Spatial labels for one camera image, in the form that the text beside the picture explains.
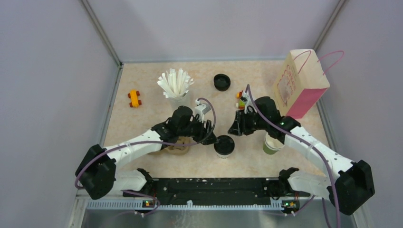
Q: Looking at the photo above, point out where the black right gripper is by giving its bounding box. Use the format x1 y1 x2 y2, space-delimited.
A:
228 108 269 136

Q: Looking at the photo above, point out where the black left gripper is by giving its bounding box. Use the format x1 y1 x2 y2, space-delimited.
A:
178 115 219 145

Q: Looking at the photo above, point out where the black coffee cup lid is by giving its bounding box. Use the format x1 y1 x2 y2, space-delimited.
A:
214 135 235 153

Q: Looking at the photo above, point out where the white paper coffee cup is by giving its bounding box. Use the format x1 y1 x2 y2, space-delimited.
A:
217 152 233 159

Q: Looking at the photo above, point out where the beige pink cake bag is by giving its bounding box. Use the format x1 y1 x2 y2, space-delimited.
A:
272 49 345 119

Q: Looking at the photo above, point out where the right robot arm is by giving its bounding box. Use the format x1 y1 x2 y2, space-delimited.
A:
228 95 375 215

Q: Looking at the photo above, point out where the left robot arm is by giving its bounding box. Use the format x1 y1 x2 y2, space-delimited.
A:
75 103 217 200

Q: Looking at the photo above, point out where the red green toy car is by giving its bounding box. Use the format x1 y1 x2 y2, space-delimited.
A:
235 90 245 110

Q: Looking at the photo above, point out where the brown cardboard cup carrier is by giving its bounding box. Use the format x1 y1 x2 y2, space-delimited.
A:
149 137 191 156

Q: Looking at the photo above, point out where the white straw holder cup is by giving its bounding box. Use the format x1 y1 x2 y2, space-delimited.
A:
167 92 192 110

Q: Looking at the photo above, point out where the white wrapped straws bundle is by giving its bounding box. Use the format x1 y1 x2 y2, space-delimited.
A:
157 68 194 99

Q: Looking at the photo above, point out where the orange red toy car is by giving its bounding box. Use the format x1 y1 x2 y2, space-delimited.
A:
127 90 142 108

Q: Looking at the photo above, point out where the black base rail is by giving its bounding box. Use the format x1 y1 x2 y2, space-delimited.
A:
140 178 309 206

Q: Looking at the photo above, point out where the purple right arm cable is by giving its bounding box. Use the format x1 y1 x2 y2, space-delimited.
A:
245 84 342 228

